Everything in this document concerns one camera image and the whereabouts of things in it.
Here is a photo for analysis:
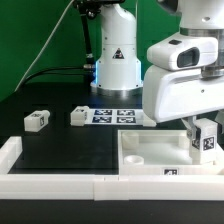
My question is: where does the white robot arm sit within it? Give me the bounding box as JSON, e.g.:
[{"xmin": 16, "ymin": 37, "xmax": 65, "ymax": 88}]
[{"xmin": 95, "ymin": 0, "xmax": 224, "ymax": 123}]

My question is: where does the grey cable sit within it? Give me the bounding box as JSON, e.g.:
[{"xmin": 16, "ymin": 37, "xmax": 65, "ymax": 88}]
[{"xmin": 14, "ymin": 0, "xmax": 75, "ymax": 92}]

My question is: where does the black cable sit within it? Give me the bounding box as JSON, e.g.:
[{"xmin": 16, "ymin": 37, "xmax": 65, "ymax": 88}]
[{"xmin": 20, "ymin": 65, "xmax": 95, "ymax": 88}]

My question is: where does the fiducial marker sheet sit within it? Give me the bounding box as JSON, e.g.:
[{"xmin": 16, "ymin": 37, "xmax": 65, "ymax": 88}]
[{"xmin": 85, "ymin": 109, "xmax": 143, "ymax": 125}]

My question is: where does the white U-shaped fence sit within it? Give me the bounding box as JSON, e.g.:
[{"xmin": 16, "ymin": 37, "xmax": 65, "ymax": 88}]
[{"xmin": 0, "ymin": 137, "xmax": 224, "ymax": 201}]

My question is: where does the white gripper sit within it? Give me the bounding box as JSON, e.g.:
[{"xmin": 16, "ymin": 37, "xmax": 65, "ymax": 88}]
[{"xmin": 142, "ymin": 35, "xmax": 224, "ymax": 140}]

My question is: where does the white square tabletop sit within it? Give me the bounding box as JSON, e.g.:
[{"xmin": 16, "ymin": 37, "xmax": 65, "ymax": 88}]
[{"xmin": 118, "ymin": 130, "xmax": 224, "ymax": 175}]

